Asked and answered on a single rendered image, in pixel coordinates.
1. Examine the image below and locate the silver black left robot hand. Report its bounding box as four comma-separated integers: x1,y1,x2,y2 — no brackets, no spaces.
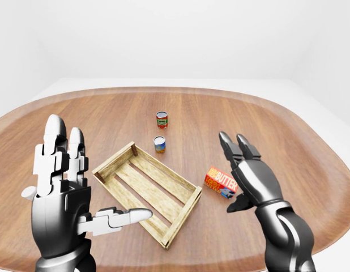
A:
21,114,153,259

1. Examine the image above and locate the wooden slat tray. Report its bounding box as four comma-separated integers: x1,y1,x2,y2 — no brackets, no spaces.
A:
91,141,203,250

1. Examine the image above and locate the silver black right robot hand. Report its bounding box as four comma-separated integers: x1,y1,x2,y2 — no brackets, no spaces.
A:
219,131,283,214

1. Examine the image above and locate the blue and yellow tin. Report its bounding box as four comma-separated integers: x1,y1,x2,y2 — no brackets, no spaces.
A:
153,135,167,154

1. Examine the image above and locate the red butter box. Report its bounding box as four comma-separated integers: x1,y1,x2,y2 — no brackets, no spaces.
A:
203,165,239,199

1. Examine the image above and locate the red and green tin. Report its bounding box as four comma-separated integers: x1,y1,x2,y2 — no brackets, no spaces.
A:
155,110,169,130

